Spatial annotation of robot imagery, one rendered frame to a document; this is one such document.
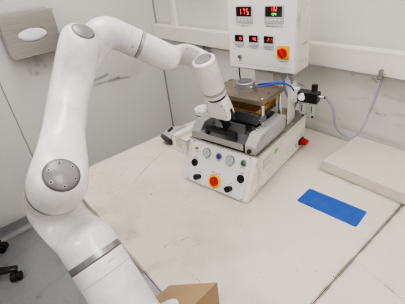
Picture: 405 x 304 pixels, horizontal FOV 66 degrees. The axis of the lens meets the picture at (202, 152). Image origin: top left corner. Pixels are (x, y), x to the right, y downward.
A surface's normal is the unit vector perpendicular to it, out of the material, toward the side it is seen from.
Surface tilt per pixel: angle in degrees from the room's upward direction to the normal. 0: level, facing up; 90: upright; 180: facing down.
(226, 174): 65
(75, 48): 73
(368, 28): 90
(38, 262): 0
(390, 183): 0
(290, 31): 90
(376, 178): 0
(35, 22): 90
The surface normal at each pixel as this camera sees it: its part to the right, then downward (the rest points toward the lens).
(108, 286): 0.18, -0.22
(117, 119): 0.64, 0.34
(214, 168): -0.61, 0.05
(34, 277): -0.10, -0.85
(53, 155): 0.25, -0.78
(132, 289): 0.62, -0.48
